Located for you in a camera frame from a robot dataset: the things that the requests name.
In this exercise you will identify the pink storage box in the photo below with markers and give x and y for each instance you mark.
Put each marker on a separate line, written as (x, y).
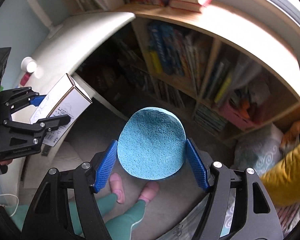
(237, 116)

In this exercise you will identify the white printed carton box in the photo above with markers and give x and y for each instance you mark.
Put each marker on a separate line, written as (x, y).
(70, 100)

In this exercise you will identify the pink slipper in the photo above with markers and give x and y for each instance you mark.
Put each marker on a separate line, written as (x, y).
(117, 185)
(148, 191)

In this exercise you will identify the row of blue yellow books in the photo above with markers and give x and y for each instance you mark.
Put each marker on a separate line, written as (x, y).
(167, 50)

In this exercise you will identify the pink left slipper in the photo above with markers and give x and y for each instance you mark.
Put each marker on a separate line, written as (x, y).
(117, 185)

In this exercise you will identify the round blue sponge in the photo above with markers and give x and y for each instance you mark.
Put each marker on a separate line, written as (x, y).
(151, 142)

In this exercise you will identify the wooden bookshelf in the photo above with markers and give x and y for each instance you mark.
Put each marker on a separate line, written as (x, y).
(209, 22)

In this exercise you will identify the pink right slipper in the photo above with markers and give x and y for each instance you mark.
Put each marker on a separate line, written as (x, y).
(148, 191)

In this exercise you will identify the green pink packet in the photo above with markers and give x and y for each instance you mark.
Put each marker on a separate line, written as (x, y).
(25, 78)

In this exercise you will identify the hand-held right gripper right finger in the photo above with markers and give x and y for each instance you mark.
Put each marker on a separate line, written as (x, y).
(197, 165)

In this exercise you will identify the white paper cup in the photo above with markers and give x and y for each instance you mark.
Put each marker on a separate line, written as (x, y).
(28, 65)

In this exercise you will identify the row of upright books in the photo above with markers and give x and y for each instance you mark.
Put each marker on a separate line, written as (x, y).
(219, 80)

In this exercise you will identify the row of slim books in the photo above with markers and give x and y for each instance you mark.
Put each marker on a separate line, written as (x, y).
(172, 92)

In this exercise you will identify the swirl patterned cushion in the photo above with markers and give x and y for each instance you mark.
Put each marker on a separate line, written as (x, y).
(257, 152)

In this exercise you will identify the person's leg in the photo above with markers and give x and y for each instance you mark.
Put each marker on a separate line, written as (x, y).
(125, 220)
(100, 205)

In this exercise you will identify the person's right leg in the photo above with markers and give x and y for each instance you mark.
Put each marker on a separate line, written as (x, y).
(125, 220)

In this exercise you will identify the stack of flat books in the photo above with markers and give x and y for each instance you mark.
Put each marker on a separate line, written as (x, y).
(209, 118)

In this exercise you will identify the person's left leg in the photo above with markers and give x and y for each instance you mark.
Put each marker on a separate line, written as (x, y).
(100, 205)

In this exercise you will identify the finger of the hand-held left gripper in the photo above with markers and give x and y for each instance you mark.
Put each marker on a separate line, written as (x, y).
(57, 120)
(37, 100)

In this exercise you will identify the white desk lamp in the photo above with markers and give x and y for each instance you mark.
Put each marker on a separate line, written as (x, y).
(41, 11)

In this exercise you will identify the white desk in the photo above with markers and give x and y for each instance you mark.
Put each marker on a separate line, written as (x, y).
(72, 37)

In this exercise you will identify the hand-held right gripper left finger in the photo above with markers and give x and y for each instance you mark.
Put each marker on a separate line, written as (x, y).
(106, 165)

